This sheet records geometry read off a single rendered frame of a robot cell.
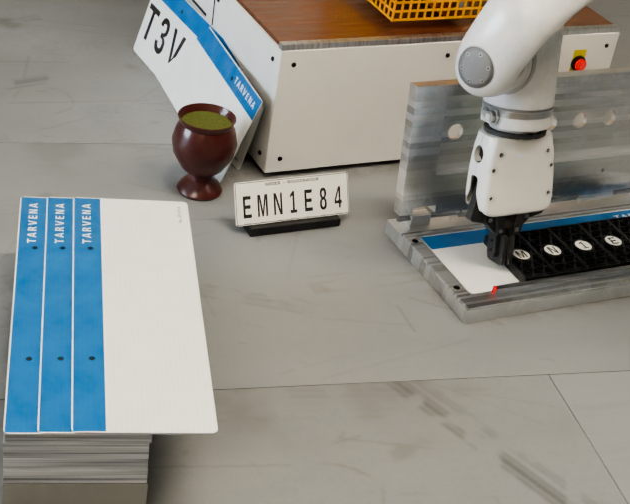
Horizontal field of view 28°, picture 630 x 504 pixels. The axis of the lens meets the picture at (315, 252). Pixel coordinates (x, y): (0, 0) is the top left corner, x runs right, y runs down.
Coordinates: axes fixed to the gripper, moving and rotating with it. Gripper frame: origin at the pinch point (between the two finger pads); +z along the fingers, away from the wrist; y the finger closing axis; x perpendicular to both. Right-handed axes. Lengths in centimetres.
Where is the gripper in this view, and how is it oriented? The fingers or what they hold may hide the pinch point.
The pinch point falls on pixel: (500, 246)
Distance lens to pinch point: 157.6
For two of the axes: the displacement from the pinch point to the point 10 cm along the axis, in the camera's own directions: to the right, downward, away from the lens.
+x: -4.4, -3.6, 8.3
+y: 9.0, -1.2, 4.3
